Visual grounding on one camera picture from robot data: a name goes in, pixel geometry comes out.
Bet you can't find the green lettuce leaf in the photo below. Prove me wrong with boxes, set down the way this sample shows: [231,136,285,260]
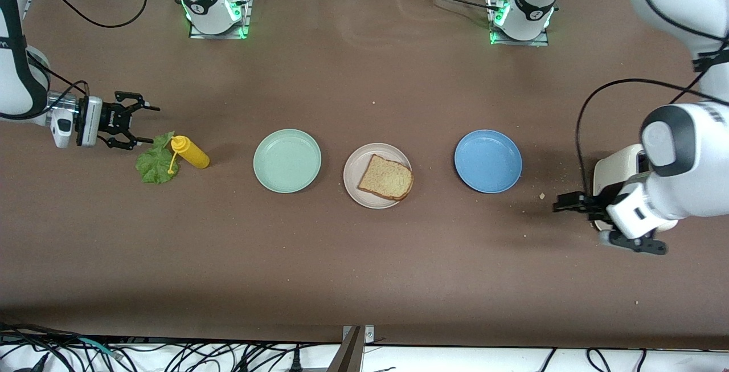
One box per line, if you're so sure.
[136,131,182,185]

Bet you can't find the yellow squeeze bottle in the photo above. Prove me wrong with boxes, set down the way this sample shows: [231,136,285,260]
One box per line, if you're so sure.
[167,135,211,175]

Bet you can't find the brown bread slice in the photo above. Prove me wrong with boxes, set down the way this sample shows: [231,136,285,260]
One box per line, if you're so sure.
[357,154,414,202]

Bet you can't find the blue plate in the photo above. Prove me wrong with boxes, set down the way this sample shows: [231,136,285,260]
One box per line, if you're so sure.
[454,129,523,194]

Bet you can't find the green plate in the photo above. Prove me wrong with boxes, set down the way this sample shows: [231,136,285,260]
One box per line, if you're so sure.
[253,128,322,194]

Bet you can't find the beige plate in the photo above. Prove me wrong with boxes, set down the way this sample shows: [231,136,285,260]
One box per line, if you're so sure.
[343,142,413,210]

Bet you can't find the white toaster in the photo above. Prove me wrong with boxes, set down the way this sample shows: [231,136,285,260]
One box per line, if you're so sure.
[592,144,679,234]

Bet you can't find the grey metal bar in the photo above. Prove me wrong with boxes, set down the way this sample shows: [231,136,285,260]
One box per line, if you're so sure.
[327,326,363,372]

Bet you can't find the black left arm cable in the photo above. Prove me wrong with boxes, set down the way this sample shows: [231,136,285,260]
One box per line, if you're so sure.
[576,0,729,205]

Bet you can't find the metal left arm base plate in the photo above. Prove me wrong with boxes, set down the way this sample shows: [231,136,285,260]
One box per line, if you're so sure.
[488,0,550,47]

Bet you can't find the teal floor cable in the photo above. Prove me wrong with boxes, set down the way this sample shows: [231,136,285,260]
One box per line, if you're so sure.
[76,336,124,360]

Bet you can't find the silver table bracket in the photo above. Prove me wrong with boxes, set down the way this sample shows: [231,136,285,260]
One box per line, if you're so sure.
[342,325,375,344]

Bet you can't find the tangled black floor cables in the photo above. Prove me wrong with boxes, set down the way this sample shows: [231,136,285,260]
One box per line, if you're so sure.
[0,322,320,372]

